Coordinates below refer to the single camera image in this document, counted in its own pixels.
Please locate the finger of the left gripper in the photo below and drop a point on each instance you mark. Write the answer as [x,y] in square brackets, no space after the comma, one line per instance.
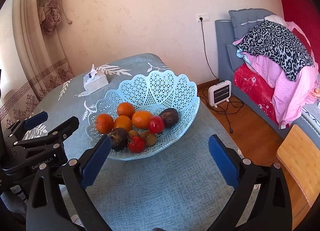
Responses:
[56,136]
[21,127]

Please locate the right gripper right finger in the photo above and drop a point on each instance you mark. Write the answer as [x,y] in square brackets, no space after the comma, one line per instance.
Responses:
[272,208]

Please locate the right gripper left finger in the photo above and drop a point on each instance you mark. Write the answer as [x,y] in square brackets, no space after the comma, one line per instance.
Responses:
[46,208]

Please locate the small orange tangerine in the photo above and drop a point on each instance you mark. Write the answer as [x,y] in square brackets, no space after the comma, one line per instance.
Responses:
[124,122]

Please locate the small kiwi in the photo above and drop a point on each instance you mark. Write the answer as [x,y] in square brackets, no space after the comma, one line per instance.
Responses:
[133,133]

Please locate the red tomato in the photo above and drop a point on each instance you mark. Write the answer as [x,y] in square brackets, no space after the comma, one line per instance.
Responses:
[136,144]
[156,124]

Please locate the orange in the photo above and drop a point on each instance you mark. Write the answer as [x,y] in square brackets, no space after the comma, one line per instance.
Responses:
[141,119]

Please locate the brown kiwi fruit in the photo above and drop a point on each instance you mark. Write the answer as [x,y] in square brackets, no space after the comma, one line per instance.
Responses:
[149,138]

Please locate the dark purple passion fruit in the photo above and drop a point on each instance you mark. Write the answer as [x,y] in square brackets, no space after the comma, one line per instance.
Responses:
[170,117]

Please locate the wooden chair seat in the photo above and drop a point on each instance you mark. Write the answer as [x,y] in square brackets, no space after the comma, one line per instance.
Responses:
[300,156]

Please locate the white tissue pack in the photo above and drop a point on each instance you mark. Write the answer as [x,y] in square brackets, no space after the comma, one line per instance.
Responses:
[94,80]

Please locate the beige patterned curtain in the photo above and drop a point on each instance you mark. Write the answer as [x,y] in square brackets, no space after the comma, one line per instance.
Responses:
[32,63]

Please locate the teal leaf-pattern tablecloth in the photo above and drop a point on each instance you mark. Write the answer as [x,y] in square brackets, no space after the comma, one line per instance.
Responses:
[180,188]

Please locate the light blue plastic basket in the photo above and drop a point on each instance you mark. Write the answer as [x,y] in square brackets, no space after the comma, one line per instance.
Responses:
[154,93]

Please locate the pink polka-dot blanket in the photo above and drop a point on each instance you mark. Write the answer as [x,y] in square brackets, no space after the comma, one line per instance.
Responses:
[289,96]

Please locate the curtain tieback tassel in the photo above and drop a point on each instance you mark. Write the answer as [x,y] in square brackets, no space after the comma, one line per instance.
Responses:
[50,12]

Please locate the white electric heater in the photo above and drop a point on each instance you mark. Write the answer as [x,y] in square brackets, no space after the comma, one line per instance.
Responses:
[219,93]

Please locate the red floral blanket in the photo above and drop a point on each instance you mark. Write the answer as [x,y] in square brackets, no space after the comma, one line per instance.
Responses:
[256,88]

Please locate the grey cushioned headboard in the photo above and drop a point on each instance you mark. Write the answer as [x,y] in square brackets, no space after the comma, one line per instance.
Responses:
[228,31]

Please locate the leopard print cloth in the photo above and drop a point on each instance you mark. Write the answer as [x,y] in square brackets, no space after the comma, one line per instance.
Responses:
[280,45]

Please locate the white wall socket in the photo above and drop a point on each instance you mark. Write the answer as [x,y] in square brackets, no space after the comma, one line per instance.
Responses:
[202,17]

